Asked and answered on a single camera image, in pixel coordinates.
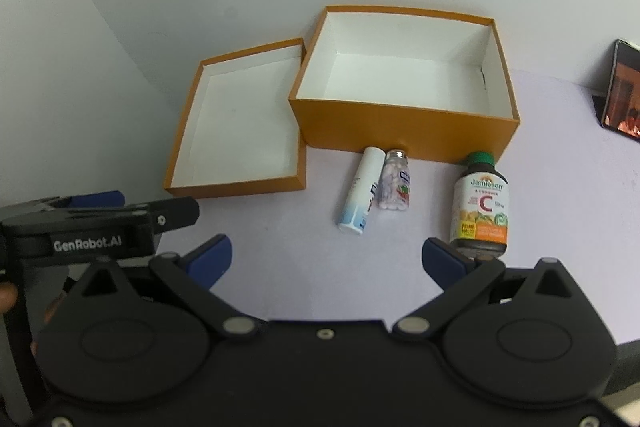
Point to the black smartphone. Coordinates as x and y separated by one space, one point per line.
625 92

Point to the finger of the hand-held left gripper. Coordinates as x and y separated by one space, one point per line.
175 213
97 199

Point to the clear pill bottle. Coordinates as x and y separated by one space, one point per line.
393 182

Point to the green cap vitamin bottle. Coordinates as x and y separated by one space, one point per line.
480 207

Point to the white tube bottle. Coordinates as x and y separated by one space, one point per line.
361 192

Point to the white desktop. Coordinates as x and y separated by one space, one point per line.
300 267

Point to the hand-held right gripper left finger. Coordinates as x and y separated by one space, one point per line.
212 257

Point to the person's left hand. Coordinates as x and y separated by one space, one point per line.
7 298

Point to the orange cardboard box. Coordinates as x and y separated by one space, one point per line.
235 117
400 127

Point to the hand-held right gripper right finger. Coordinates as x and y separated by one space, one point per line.
442 264

